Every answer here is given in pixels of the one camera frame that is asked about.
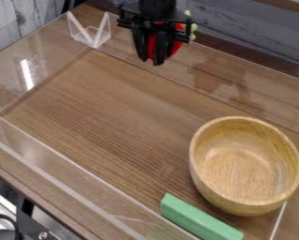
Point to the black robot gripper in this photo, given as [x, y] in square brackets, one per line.
[146, 11]

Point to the wooden bowl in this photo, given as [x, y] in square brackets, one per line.
[244, 165]

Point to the green rectangular block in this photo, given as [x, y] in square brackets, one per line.
[197, 221]

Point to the clear acrylic corner bracket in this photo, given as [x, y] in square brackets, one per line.
[93, 36]

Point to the black metal table frame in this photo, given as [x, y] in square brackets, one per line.
[31, 229]

